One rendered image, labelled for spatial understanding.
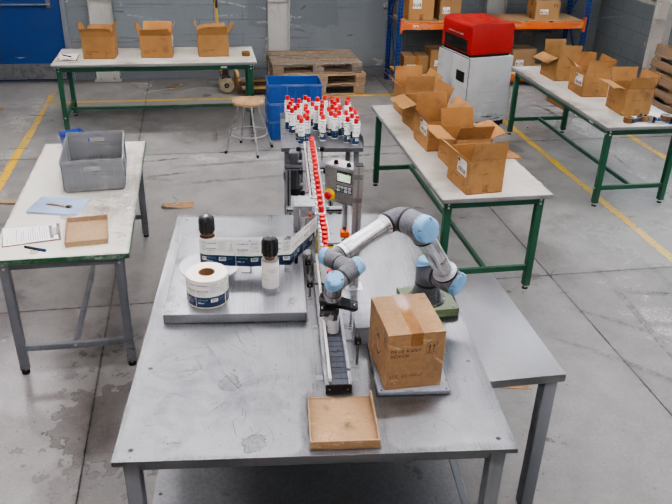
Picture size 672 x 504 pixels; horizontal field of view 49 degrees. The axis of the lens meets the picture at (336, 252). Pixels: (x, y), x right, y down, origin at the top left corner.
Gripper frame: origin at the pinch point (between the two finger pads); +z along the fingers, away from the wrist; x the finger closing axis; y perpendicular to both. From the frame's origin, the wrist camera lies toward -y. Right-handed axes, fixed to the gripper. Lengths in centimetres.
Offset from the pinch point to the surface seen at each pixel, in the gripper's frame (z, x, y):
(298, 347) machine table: 17.2, 5.6, 15.6
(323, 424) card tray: -9, 51, 7
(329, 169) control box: -7, -77, -1
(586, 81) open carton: 219, -365, -279
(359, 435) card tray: -13, 56, -6
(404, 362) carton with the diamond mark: -13.0, 27.1, -26.1
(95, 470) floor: 96, 35, 118
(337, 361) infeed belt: 3.8, 18.6, -0.5
